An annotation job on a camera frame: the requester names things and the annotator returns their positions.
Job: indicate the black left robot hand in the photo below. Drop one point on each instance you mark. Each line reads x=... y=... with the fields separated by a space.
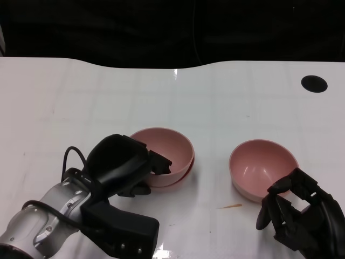
x=116 y=162

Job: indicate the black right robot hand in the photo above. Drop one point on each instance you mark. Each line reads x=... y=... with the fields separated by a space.
x=320 y=224

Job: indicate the pink plastic bowl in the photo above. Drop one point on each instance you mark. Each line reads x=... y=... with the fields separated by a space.
x=178 y=185
x=167 y=145
x=256 y=164

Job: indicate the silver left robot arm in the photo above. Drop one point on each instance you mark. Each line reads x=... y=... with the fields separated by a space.
x=59 y=199

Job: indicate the small orange sliver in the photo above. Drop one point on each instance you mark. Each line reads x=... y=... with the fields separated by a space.
x=230 y=207

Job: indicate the black round table grommet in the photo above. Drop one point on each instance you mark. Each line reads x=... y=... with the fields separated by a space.
x=314 y=84

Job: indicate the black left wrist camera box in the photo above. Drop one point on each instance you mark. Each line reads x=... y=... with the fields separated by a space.
x=126 y=229

